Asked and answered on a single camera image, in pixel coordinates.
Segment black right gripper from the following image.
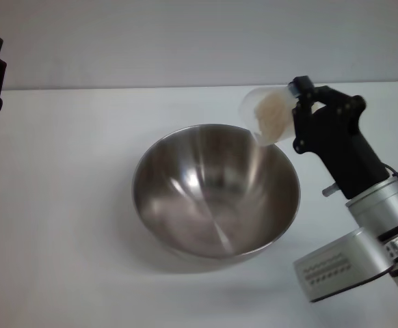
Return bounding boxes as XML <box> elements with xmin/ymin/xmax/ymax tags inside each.
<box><xmin>287</xmin><ymin>76</ymin><xmax>392</xmax><ymax>201</ymax></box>

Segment white rice grains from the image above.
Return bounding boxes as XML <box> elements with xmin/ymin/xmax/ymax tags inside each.
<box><xmin>253</xmin><ymin>94</ymin><xmax>294</xmax><ymax>145</ymax></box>

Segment clear plastic measuring cup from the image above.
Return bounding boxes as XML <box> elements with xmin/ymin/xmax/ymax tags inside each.
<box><xmin>240</xmin><ymin>85</ymin><xmax>320</xmax><ymax>148</ymax></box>

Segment stainless steel mixing bowl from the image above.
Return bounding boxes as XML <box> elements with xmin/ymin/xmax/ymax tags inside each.
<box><xmin>131</xmin><ymin>124</ymin><xmax>302</xmax><ymax>266</ymax></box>

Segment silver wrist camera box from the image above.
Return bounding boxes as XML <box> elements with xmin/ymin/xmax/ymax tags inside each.
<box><xmin>293</xmin><ymin>228</ymin><xmax>397</xmax><ymax>303</ymax></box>

